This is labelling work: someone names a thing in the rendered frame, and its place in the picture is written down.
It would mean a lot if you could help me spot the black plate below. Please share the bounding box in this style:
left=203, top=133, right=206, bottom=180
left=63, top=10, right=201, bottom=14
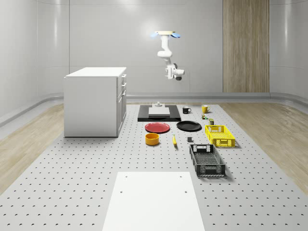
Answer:
left=176, top=120, right=203, bottom=132

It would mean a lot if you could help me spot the yellow basket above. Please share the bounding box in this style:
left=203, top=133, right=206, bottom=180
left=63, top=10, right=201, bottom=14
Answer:
left=205, top=125, right=236, bottom=148

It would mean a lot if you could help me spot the black stove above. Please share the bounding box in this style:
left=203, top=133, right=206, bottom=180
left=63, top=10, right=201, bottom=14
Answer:
left=137, top=102, right=181, bottom=122

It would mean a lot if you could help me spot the yellow bowl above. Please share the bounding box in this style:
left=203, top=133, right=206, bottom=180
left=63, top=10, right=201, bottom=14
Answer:
left=145, top=133, right=160, bottom=146

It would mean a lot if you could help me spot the dark grey basket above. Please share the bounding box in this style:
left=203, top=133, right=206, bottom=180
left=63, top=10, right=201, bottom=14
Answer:
left=189, top=143, right=227, bottom=178

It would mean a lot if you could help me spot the white cabinet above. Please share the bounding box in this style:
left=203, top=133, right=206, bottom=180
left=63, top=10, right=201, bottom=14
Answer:
left=64, top=67, right=128, bottom=138

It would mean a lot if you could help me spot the red plate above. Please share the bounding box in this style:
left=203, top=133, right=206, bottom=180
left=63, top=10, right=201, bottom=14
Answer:
left=144, top=122, right=171, bottom=133

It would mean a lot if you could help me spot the white board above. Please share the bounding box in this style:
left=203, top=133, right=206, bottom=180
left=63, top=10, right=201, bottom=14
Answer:
left=102, top=171, right=205, bottom=231

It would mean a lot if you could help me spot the drone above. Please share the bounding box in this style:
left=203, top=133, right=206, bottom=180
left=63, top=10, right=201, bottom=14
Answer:
left=151, top=30, right=181, bottom=39

